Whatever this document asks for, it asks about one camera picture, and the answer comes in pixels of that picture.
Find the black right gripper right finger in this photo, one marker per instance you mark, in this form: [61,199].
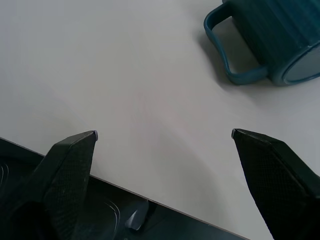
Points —
[275,180]

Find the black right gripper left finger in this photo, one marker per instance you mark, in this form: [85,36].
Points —
[62,180]

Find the dark teal ribbed mug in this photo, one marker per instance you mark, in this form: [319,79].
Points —
[272,37]

